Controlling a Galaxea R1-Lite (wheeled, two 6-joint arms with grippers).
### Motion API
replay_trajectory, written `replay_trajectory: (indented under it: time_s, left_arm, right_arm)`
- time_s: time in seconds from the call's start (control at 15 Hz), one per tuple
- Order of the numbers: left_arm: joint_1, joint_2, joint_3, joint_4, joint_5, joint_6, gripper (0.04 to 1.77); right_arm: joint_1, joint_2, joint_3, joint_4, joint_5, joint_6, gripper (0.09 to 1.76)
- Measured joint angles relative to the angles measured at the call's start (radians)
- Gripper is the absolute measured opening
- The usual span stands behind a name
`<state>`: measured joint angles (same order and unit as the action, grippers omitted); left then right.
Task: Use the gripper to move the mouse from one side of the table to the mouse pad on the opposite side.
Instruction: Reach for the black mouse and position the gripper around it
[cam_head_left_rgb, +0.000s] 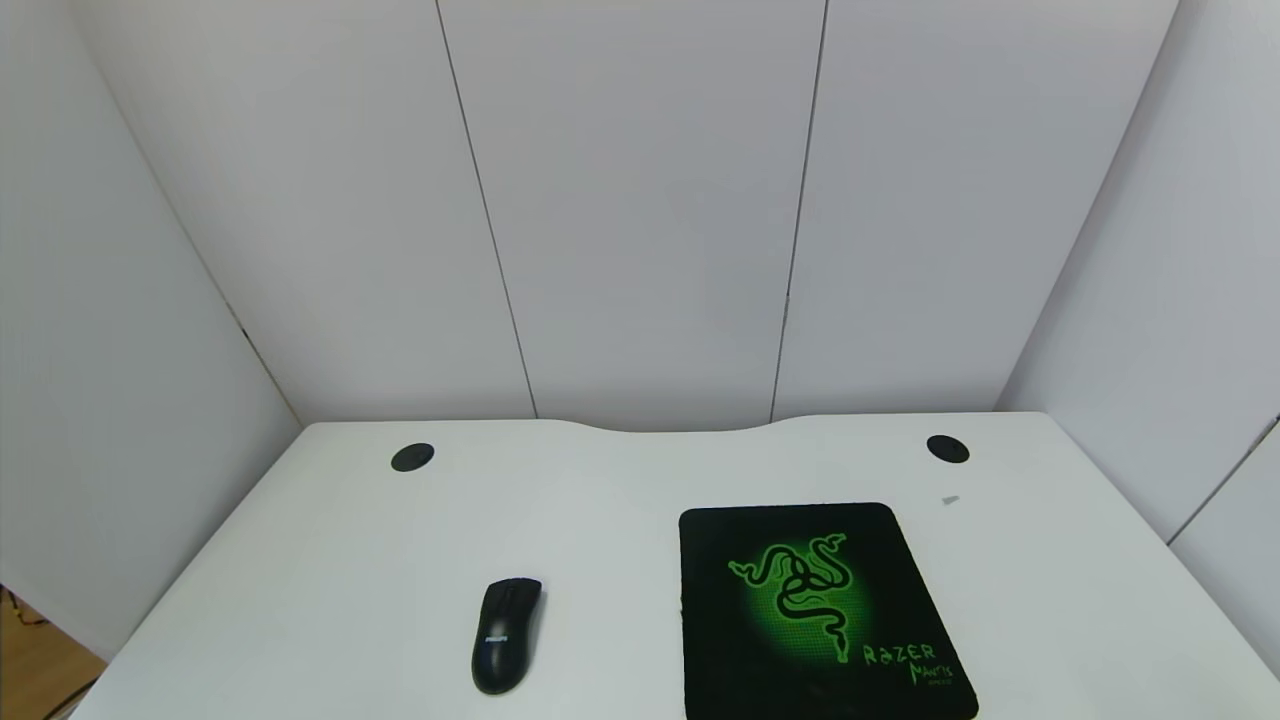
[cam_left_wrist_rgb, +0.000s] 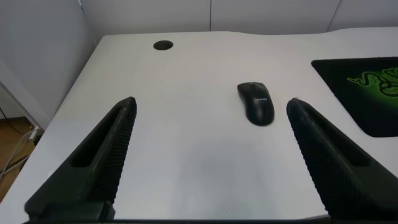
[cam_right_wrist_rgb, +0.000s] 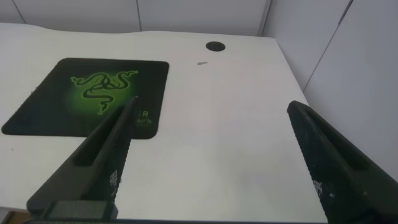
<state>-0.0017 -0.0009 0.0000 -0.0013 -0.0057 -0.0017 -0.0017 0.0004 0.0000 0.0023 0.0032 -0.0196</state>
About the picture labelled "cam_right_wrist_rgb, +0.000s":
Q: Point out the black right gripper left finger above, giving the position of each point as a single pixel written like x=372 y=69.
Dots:
x=102 y=149

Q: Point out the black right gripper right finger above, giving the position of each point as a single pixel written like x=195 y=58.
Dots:
x=335 y=161

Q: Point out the black green snake-logo mouse pad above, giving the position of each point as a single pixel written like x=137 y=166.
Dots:
x=46 y=109

